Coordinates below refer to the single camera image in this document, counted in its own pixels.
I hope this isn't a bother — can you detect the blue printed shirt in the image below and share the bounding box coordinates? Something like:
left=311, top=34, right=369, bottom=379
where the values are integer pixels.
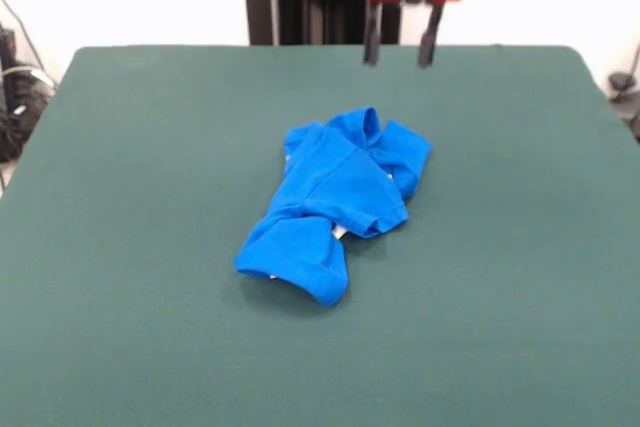
left=233, top=105, right=433, bottom=308

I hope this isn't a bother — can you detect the dark green tablecloth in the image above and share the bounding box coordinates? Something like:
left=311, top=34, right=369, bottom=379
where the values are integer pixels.
left=0, top=44, right=640, bottom=427

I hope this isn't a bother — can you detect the black cable bundle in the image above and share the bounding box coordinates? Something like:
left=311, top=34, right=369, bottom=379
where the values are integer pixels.
left=0, top=0, right=57, bottom=164

